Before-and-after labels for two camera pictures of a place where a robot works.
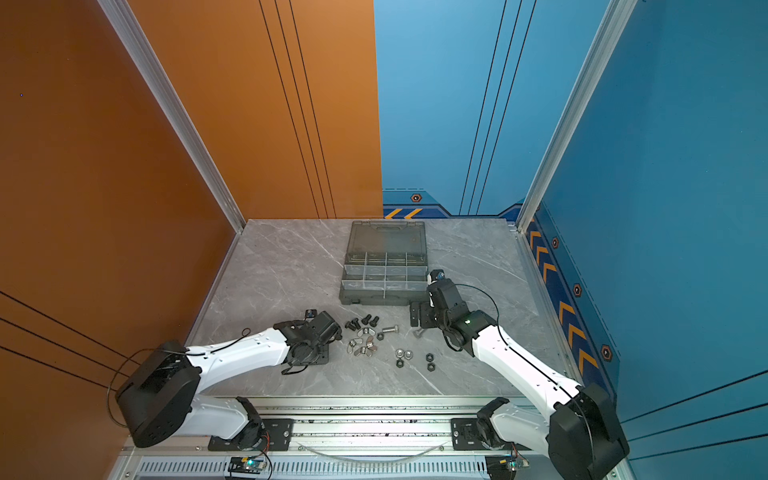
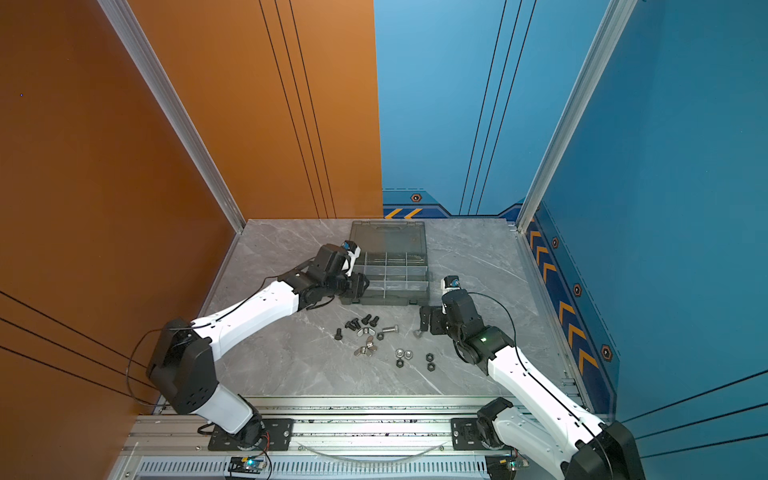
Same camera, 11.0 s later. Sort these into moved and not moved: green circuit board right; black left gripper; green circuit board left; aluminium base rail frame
Moved: black left gripper
Not moved: aluminium base rail frame; green circuit board right; green circuit board left
